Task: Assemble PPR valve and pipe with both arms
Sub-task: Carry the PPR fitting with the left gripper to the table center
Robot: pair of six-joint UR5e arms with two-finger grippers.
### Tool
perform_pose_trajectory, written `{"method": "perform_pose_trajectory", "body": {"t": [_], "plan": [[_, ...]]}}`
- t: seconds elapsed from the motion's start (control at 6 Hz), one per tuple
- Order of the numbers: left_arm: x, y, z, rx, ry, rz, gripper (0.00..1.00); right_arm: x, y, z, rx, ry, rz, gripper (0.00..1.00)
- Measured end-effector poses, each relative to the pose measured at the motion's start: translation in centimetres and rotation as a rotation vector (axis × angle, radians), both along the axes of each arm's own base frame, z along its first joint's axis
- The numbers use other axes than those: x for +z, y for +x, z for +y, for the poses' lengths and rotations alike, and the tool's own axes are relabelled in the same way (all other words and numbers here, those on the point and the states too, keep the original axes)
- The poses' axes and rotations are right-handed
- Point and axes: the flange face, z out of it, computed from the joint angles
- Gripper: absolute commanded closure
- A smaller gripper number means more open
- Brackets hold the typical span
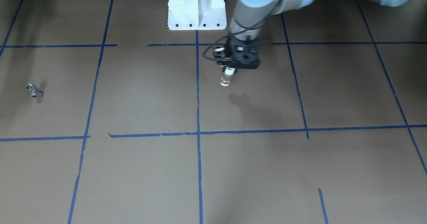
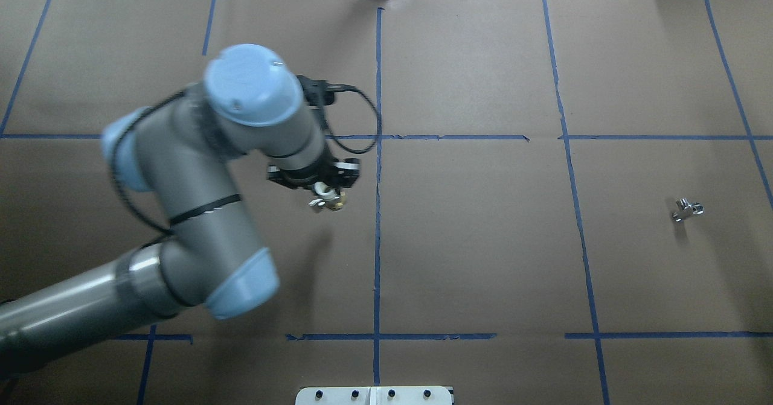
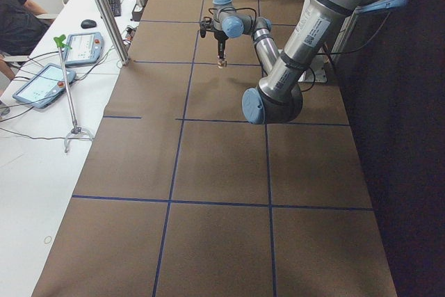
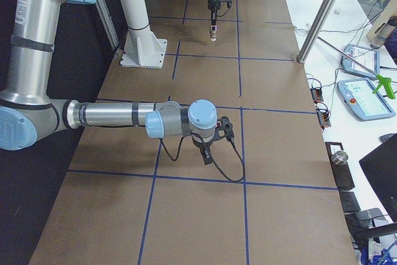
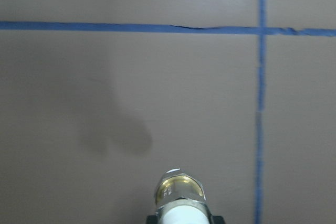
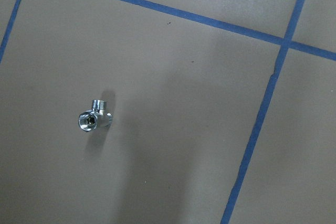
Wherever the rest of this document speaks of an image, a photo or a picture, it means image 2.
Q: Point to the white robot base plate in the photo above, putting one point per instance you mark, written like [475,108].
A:
[422,394]

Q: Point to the white brass PPR valve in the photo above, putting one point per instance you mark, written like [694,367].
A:
[327,197]

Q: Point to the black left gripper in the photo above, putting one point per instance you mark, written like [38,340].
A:
[304,177]

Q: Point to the chrome angle pipe fitting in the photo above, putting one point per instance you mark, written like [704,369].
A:
[687,209]

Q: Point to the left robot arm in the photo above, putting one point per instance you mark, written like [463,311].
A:
[169,165]

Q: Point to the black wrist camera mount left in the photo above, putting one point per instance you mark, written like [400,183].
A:
[317,92]

